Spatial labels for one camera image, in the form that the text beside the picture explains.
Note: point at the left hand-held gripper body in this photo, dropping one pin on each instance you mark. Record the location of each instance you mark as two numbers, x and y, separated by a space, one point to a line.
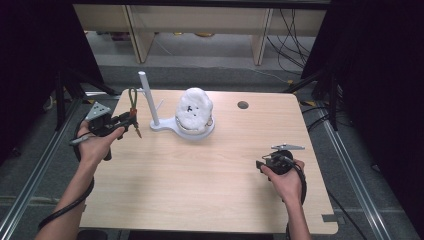
100 121

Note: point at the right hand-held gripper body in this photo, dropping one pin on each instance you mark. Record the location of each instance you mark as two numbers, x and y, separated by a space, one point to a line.
280 161

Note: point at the white pole stand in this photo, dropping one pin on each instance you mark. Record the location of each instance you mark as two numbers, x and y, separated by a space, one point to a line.
149 100

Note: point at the white fluffy plush toy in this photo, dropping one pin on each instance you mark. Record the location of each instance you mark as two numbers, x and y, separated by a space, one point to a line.
194 108

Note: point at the person's left hand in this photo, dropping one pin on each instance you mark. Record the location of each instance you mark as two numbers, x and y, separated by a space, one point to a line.
95 146

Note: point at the person's right hand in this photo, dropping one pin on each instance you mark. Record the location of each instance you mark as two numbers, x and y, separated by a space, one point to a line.
286 186

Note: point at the black metal stand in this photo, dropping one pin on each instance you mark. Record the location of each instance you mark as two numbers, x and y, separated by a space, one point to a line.
61 100
333 100

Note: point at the grey tape piece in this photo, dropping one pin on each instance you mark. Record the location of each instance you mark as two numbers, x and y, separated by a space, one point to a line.
333 218

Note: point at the light wooden shelf unit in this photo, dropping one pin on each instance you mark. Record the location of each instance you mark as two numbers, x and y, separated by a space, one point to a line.
200 20

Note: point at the aluminium floor rail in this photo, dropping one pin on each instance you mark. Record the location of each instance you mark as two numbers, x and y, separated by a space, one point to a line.
356 180
36 170

